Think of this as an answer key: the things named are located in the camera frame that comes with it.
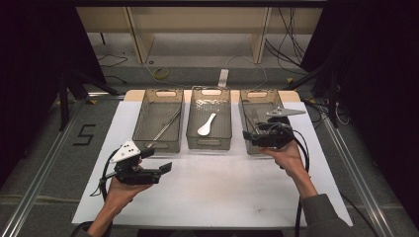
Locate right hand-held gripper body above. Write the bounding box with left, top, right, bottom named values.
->
left=251, top=107, right=307, bottom=149

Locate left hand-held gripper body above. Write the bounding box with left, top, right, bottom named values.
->
left=110, top=140, right=162, bottom=187

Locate grey clear bin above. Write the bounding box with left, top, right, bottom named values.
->
left=131, top=88, right=185, bottom=154
left=185, top=86, right=233, bottom=151
left=238, top=88, right=295, bottom=156

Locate metal chopstick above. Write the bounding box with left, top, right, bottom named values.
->
left=146, top=110, right=183, bottom=150
left=146, top=108, right=183, bottom=149

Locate white spoon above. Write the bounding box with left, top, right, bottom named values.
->
left=197, top=113, right=217, bottom=136

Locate person's right hand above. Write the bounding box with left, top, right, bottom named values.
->
left=259, top=140, right=306, bottom=181

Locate person's left hand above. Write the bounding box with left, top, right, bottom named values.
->
left=105, top=159, right=153, bottom=207

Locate white table mat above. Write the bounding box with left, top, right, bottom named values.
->
left=71, top=100, right=354, bottom=230

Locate white power strip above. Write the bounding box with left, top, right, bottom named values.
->
left=217, top=68, right=230, bottom=88

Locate black metal stand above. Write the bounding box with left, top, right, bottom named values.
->
left=57, top=67, right=121, bottom=132
left=283, top=62, right=341, bottom=128

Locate yellow tape roll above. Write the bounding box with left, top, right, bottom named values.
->
left=153, top=67, right=171, bottom=81

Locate dark curtain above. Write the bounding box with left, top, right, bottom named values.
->
left=0, top=0, right=107, bottom=187
left=300, top=0, right=419, bottom=230

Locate beige wooden shelf unit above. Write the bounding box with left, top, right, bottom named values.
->
left=76, top=6, right=324, bottom=65

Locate left hand-held gripper cable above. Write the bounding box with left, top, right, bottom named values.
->
left=70, top=149, right=121, bottom=237

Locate hand-held gripper cable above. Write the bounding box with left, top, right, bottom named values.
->
left=70, top=149, right=121, bottom=237
left=291, top=127, right=311, bottom=237

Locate right hand-held gripper cable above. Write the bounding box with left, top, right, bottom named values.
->
left=291, top=127, right=311, bottom=237

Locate white cable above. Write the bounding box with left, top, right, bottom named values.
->
left=226, top=53, right=269, bottom=90

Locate aluminium floor rail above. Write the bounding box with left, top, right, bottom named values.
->
left=0, top=92, right=126, bottom=237
left=322, top=117, right=398, bottom=237

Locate black cable bundle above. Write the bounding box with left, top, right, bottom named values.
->
left=265, top=7, right=307, bottom=67

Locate thin black floor cable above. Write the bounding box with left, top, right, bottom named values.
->
left=97, top=53, right=128, bottom=85

